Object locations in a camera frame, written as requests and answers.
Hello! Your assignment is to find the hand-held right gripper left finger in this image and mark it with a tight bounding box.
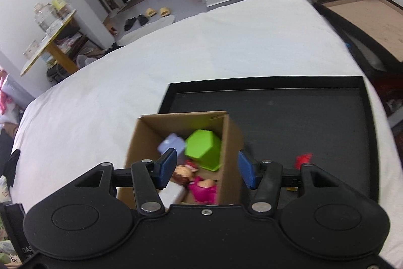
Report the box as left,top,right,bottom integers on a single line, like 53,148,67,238
72,148,177,215

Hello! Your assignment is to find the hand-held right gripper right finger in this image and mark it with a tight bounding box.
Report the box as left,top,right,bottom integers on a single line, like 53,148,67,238
238,149,345,214

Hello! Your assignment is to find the brown cardboard box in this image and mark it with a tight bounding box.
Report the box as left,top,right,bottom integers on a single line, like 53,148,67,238
116,111,244,205

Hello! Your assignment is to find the brown-haired doll figurine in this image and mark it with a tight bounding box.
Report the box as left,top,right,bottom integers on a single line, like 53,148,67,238
173,162,199,188

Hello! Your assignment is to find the lavender charger plug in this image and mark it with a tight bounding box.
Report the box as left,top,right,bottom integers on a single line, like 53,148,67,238
157,133,186,159

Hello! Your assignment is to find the white charger plug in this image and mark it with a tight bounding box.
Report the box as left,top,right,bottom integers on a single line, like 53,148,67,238
157,181,188,205

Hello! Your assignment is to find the green hexagonal box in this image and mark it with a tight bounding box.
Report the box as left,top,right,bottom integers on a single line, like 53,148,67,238
185,129,222,171

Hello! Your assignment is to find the pink dinosaur figurine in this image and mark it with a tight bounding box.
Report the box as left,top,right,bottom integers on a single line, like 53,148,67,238
188,176,218,203

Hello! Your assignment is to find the small red hat figurine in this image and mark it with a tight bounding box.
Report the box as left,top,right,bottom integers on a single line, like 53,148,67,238
285,153,314,192

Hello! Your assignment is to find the black tray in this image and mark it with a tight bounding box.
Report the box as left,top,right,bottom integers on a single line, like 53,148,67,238
157,76,380,203

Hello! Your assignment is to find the black cloth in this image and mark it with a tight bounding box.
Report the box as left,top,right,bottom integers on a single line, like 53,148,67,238
2,149,21,188

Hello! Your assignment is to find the white floor mat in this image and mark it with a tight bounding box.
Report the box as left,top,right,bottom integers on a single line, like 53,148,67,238
115,15,176,46

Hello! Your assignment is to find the round yellow-edged table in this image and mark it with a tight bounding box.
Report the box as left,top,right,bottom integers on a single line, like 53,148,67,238
19,9,79,77

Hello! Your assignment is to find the clear glass jar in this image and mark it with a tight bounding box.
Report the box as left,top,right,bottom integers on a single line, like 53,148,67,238
33,2,54,30

